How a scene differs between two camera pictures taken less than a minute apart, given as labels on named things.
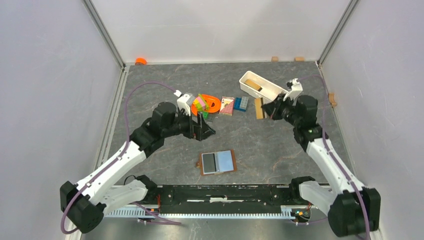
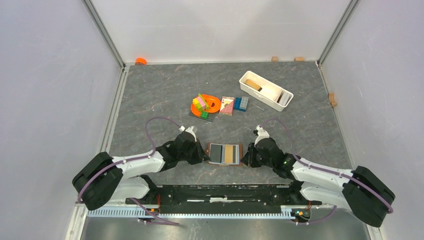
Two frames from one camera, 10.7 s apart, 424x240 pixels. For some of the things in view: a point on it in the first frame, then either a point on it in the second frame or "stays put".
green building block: [206, 115] stays put
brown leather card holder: [217, 162] -> [226, 154]
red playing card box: [226, 107] stays put
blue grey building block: [240, 103] stays put
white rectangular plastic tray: [252, 83] stays put
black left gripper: [204, 131] -> [200, 153]
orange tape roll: [140, 61] stays put
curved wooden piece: [332, 99] stays put
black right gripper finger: [272, 109] -> [247, 159]
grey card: [209, 163] -> [216, 153]
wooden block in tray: [253, 84] stays put
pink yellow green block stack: [200, 103] stays put
